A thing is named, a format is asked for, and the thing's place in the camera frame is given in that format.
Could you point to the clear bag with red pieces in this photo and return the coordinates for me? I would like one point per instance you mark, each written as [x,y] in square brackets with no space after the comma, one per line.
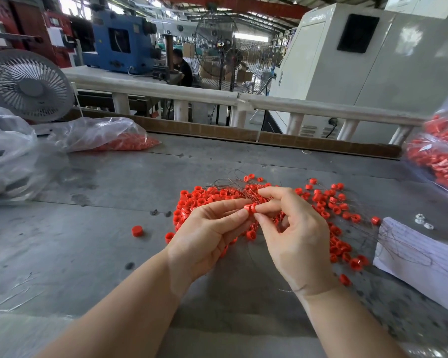
[97,134]

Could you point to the person's left forearm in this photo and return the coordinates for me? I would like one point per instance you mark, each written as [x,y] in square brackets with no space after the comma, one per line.
[127,317]

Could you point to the black pedestal fan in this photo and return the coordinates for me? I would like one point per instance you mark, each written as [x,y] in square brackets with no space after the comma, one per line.
[234,57]

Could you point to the pile of red plastic rings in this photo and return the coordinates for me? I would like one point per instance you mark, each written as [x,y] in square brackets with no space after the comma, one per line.
[336,208]

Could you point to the white desk fan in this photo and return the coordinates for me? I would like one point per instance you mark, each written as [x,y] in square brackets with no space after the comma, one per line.
[30,85]

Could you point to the red industrial machine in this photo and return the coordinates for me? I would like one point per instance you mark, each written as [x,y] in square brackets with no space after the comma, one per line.
[30,27]

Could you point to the brown wooden board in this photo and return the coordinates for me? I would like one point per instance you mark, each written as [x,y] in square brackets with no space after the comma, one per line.
[216,132]

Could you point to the crumpled clear plastic bag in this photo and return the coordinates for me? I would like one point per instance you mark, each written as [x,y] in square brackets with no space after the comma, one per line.
[6,152]

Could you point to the blue industrial machine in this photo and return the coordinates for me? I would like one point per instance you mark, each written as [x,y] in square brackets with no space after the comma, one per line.
[134,56]

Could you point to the person's right hand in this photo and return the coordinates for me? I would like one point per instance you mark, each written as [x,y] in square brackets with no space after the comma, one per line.
[299,238]

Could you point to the large grey machine cabinet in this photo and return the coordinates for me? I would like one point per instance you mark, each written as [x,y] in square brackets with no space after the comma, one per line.
[411,63]

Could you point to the small clear plastic piece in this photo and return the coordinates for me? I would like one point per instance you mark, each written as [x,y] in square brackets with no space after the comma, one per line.
[428,226]
[419,217]

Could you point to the white metal railing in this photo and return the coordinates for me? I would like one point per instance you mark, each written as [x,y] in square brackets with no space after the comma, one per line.
[183,89]

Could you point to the white paper sheet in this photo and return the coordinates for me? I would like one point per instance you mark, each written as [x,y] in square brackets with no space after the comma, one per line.
[422,264]

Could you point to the person's left hand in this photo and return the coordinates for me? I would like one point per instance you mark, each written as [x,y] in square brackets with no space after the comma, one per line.
[201,242]

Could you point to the large clear bag red pieces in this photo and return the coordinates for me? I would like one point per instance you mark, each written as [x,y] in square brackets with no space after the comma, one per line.
[440,149]

